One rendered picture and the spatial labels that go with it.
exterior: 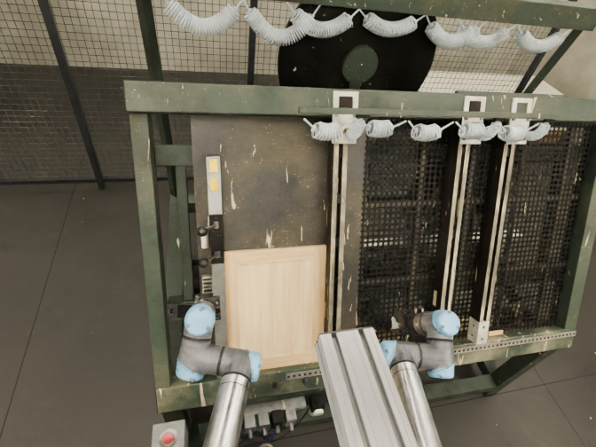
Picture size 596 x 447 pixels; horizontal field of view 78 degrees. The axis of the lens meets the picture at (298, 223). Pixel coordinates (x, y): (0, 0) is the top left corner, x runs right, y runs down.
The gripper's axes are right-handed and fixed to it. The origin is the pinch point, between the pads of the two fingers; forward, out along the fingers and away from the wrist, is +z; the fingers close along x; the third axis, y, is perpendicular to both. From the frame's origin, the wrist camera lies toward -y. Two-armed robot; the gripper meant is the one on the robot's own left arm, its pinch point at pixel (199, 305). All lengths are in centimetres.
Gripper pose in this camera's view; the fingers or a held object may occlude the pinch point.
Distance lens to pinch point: 134.5
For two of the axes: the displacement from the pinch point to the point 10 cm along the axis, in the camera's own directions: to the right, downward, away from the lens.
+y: 9.8, -0.5, 2.0
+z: -2.0, 0.9, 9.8
